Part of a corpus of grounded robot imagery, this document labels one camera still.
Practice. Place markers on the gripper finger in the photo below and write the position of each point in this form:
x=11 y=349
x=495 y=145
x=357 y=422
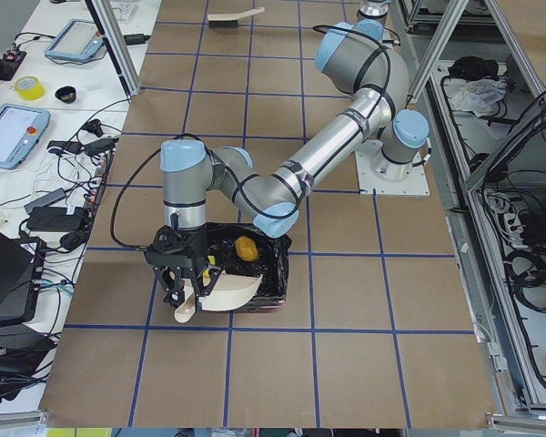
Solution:
x=172 y=284
x=205 y=291

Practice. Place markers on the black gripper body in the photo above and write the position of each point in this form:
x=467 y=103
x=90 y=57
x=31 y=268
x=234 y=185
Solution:
x=196 y=255

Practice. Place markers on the yellow green sponge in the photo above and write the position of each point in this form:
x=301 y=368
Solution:
x=210 y=264

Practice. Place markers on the beige plastic dustpan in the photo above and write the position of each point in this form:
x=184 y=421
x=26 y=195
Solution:
x=230 y=292

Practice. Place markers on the yellow potato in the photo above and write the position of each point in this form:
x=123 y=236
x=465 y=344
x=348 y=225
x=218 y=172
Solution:
x=246 y=249

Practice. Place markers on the beige hand brush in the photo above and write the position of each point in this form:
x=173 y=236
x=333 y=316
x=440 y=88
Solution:
x=231 y=20

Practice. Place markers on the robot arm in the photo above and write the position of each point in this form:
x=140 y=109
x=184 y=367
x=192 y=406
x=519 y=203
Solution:
x=355 y=59
x=373 y=9

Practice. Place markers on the bin with black bag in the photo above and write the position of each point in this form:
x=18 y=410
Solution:
x=272 y=262

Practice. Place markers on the black power adapter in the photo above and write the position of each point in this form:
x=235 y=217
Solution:
x=56 y=219

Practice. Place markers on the black laptop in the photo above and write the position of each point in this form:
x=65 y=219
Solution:
x=20 y=271

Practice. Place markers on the blue teach pendant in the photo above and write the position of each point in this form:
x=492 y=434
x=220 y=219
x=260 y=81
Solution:
x=78 y=42
x=20 y=130

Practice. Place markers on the yellow tape roll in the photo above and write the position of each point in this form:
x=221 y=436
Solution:
x=29 y=88

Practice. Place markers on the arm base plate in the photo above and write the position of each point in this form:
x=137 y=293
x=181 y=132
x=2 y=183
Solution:
x=378 y=176

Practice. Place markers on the aluminium frame post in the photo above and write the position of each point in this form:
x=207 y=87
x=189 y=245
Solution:
x=104 y=18

